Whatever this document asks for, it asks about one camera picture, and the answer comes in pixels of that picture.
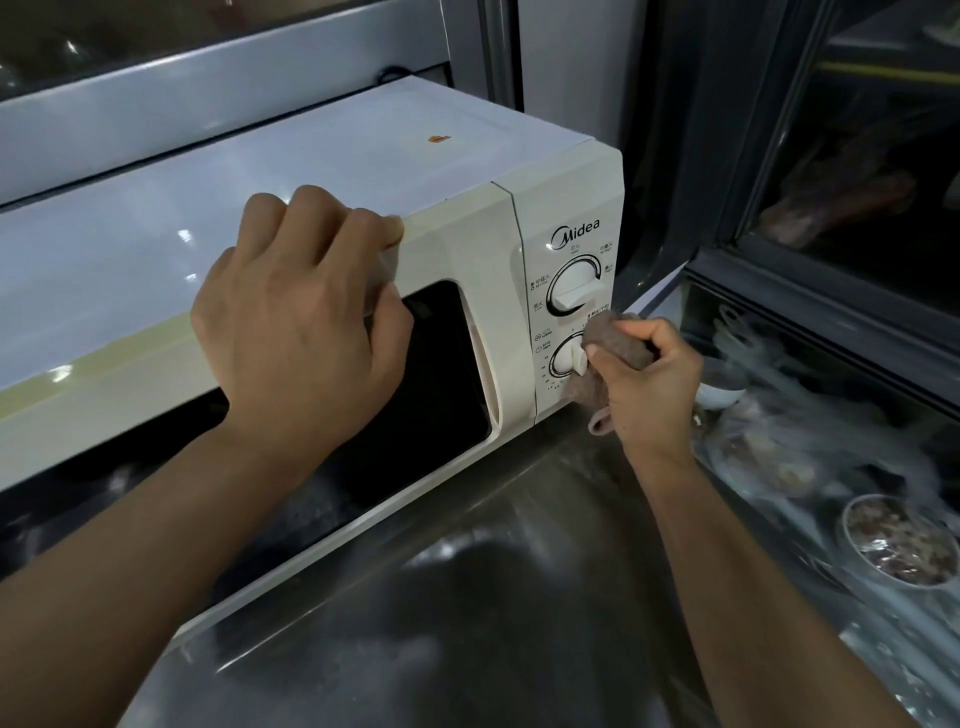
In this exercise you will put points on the person's right hand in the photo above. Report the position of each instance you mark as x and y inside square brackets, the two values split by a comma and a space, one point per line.
[656, 405]

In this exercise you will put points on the person's left hand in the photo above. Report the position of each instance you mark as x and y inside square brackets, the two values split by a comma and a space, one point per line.
[300, 345]

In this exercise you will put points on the brown cloth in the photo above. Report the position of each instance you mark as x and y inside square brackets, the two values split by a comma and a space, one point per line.
[611, 334]

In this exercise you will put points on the white microwave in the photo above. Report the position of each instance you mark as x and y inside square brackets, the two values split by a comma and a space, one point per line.
[112, 247]

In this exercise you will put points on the person's left forearm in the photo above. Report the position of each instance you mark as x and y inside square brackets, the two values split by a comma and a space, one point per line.
[135, 585]

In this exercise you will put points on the person's right forearm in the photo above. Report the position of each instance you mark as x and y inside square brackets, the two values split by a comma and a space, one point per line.
[750, 615]

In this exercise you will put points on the white bowl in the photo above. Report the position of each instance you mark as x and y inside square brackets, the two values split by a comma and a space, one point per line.
[720, 390]

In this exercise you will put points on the stainless steel table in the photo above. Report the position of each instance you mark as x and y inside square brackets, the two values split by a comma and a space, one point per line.
[487, 600]

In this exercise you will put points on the metal bowl of minced meat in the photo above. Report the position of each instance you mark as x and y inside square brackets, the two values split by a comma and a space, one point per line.
[900, 540]

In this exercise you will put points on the glass window aluminium frame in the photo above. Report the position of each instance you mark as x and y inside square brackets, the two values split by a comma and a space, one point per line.
[225, 97]

